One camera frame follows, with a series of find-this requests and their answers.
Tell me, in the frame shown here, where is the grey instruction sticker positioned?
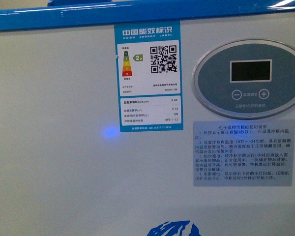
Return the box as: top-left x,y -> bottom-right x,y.
193,119 -> 295,187

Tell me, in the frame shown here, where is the blue energy label sticker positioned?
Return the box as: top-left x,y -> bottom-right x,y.
114,21 -> 183,132

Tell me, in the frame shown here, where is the white blue chest freezer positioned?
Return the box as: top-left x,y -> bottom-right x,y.
0,0 -> 295,236

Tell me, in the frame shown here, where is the oval grey temperature control panel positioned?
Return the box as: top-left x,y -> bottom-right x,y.
192,39 -> 295,119

